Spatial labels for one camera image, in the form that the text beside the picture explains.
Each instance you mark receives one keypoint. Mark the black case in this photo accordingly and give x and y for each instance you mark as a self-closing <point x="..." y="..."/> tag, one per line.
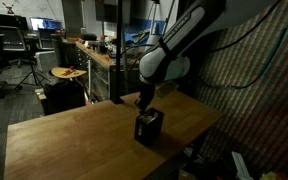
<point x="89" y="36"/>

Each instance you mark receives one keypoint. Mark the black cup with red item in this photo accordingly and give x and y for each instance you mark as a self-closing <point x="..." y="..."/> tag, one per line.
<point x="103" y="46"/>

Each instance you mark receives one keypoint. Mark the small drone model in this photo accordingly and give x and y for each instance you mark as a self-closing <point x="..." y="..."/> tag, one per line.
<point x="9" y="7"/>

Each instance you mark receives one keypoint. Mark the blue panel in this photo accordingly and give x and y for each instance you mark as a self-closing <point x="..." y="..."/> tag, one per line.
<point x="129" y="33"/>

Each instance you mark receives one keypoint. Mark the black vertical pole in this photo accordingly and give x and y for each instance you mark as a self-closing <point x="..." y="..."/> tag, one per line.
<point x="119" y="50"/>

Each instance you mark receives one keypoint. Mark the yellow black tool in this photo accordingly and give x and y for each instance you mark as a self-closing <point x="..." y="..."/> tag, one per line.
<point x="140" y="36"/>

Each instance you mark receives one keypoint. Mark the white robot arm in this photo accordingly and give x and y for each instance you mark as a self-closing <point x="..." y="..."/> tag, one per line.
<point x="184" y="36"/>

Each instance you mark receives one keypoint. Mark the round wooden stool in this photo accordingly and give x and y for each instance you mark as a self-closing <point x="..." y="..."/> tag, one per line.
<point x="67" y="73"/>

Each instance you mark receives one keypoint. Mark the white plastic bracket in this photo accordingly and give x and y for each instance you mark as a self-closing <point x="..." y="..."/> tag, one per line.
<point x="240" y="166"/>

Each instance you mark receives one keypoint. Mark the multicolour striped curtain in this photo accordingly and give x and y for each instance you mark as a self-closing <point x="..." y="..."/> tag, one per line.
<point x="250" y="133"/>

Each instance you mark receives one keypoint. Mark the black computer monitor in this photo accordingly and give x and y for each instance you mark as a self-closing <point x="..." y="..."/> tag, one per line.
<point x="4" y="20"/>

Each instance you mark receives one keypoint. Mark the white computer case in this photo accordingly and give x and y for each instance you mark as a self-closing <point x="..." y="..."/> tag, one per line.
<point x="45" y="60"/>

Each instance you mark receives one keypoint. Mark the small red item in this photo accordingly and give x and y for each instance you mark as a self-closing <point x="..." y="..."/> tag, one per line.
<point x="69" y="70"/>

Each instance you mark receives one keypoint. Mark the silver metal tripod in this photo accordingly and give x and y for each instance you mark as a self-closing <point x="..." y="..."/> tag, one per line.
<point x="153" y="20"/>

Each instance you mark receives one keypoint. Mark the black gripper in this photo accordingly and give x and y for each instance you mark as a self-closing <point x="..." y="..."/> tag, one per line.
<point x="146" y="97"/>

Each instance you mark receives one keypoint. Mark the black mesh basket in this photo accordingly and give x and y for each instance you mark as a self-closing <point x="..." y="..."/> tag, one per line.
<point x="147" y="130"/>

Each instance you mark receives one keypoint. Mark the small yellow item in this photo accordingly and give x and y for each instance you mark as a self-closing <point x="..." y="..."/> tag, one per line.
<point x="267" y="176"/>

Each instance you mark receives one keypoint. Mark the black tripod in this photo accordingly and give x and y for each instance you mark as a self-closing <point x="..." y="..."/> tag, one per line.
<point x="33" y="68"/>

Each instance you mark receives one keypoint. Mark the black wall screen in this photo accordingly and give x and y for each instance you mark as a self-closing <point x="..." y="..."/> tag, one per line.
<point x="107" y="10"/>

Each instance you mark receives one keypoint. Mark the small cardboard box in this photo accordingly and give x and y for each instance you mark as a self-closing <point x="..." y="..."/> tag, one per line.
<point x="40" y="94"/>

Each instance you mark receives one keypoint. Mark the monitor with blue screen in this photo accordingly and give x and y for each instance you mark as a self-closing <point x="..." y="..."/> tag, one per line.
<point x="45" y="23"/>

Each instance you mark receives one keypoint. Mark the grey mesh office chair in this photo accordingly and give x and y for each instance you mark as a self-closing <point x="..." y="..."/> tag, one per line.
<point x="10" y="38"/>

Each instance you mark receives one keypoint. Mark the black storage box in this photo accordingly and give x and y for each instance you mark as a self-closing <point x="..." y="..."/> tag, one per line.
<point x="64" y="96"/>

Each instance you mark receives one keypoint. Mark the wooden workbench with drawers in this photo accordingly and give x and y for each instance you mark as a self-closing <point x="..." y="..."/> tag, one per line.
<point x="97" y="76"/>

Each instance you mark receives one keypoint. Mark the small orange object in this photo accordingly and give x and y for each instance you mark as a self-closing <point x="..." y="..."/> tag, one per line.
<point x="107" y="57"/>

